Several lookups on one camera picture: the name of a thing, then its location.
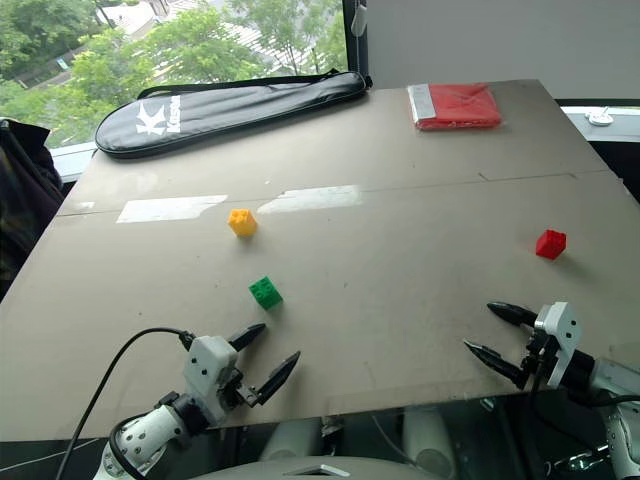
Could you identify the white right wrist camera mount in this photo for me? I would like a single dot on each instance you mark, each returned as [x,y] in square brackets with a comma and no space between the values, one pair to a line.
[560,340]

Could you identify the small white round object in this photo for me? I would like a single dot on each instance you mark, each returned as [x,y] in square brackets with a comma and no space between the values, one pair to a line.
[598,119]

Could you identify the yellow toy brick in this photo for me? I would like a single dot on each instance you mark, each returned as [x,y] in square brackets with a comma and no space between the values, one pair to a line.
[242,223]

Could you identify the dark jacket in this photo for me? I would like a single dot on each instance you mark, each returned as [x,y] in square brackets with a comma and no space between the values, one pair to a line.
[25,195]

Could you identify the grey robot torso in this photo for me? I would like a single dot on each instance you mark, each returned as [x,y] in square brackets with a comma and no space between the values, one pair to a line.
[310,467]

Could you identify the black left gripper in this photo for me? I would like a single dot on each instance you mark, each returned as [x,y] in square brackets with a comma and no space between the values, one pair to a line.
[235,390]

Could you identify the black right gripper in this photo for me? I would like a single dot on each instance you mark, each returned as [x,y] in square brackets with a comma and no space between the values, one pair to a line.
[537,352]

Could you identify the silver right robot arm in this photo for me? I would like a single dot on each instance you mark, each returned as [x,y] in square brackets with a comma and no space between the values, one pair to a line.
[610,395]

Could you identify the black racket bag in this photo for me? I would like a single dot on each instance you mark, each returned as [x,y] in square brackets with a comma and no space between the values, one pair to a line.
[230,112]

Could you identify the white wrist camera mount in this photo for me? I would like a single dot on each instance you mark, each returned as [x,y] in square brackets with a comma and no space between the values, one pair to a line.
[560,340]
[207,367]

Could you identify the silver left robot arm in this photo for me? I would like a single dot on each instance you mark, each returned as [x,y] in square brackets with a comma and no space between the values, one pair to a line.
[145,435]

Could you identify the red cloth in plastic wrap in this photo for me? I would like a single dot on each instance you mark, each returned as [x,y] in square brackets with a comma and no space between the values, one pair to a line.
[457,106]

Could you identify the green toy brick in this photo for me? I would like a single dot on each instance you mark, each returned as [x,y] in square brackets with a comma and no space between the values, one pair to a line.
[266,292]

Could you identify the red toy brick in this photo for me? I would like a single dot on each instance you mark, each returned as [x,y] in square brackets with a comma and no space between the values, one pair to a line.
[551,243]

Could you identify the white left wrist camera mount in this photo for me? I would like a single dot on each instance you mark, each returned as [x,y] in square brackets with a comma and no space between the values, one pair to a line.
[207,367]

